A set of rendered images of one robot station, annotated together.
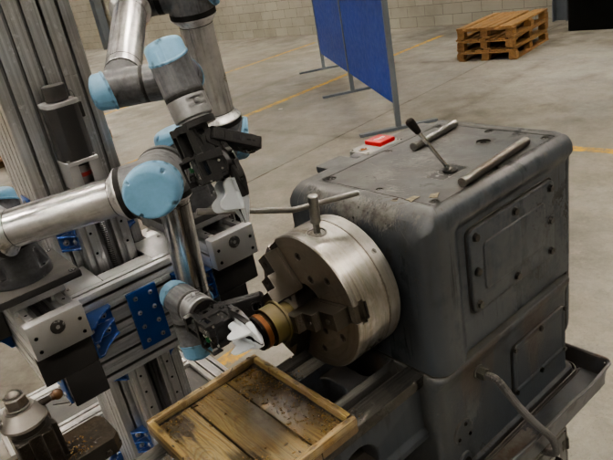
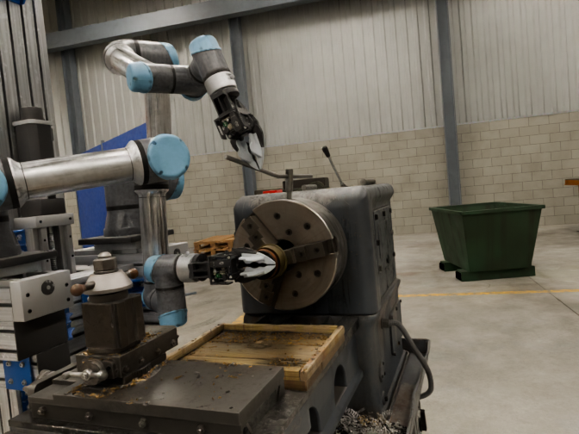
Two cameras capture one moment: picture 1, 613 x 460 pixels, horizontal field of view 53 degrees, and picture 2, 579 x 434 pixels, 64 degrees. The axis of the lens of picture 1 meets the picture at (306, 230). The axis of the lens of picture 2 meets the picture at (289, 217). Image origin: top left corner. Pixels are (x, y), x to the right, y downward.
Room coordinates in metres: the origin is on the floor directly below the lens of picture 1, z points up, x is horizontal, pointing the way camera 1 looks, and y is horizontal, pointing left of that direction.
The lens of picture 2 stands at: (0.06, 0.69, 1.26)
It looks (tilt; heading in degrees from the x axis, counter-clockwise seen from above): 3 degrees down; 327
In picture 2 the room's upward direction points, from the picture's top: 5 degrees counter-clockwise
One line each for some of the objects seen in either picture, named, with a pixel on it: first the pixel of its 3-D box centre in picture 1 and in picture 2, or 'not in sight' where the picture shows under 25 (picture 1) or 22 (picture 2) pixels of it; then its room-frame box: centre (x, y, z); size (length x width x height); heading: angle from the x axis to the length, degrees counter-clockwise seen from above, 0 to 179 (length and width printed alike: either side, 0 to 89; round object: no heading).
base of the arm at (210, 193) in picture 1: (188, 187); (126, 220); (1.70, 0.31, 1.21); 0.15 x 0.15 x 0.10
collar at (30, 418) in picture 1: (21, 413); (107, 281); (0.88, 0.54, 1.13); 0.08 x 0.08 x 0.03
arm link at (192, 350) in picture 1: (194, 331); (170, 304); (1.30, 0.32, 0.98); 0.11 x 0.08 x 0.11; 179
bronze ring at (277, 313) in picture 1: (273, 324); (268, 262); (1.10, 0.11, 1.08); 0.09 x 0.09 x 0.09; 36
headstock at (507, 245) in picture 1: (434, 228); (323, 241); (1.44, -0.33, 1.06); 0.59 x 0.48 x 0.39; 126
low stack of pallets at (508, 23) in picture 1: (503, 35); (223, 248); (8.76, -3.22, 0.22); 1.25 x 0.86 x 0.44; 136
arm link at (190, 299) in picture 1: (198, 308); (191, 266); (1.21, 0.27, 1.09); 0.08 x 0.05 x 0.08; 125
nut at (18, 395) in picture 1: (14, 399); (105, 262); (0.88, 0.54, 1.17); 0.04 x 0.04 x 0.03
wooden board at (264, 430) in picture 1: (248, 426); (256, 350); (1.04, 0.20, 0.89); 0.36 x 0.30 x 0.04; 36
